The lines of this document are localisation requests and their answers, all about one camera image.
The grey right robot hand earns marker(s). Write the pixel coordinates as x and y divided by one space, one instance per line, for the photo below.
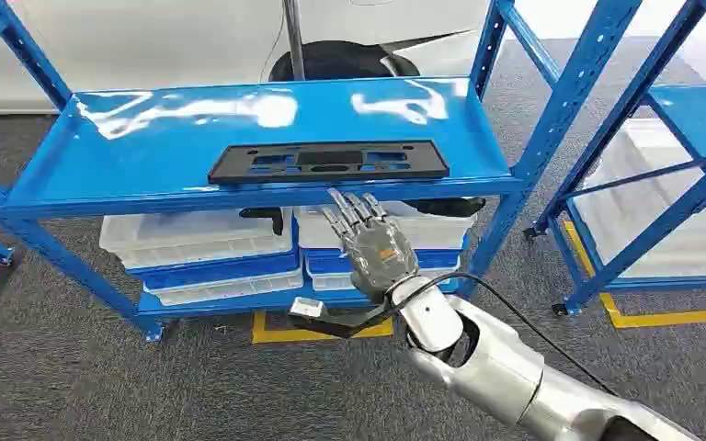
380 252

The black plastic cutout panel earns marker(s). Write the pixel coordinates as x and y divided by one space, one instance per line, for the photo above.
328 158

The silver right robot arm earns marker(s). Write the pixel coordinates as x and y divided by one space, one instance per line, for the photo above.
499 371

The black plastic part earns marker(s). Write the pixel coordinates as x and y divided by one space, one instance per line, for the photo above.
450 207
265 214

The grey metal pole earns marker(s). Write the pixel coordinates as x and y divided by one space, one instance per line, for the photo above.
294 36

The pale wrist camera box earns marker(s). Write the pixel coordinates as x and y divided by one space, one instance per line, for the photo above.
306 307

